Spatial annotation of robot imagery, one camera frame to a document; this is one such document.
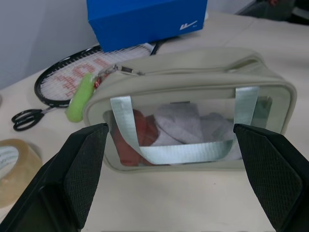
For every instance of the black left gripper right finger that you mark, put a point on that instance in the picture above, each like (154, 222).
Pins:
(272, 174)

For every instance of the red cloth item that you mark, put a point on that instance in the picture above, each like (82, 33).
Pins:
(135, 135)

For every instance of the brown packing tape roll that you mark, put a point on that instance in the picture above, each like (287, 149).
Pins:
(14, 169)

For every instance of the black badminton racket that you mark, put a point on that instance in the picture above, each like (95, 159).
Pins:
(70, 75)

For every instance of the beige transparent zip bag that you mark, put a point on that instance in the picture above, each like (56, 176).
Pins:
(193, 79)

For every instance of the blue cardboard shoe box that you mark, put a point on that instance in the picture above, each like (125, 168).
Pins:
(144, 21)

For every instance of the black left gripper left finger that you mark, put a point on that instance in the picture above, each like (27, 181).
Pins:
(72, 174)

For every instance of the green plush zipper charm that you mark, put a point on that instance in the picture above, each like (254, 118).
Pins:
(80, 99)

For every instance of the white grey cloth item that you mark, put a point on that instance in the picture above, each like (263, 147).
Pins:
(183, 125)

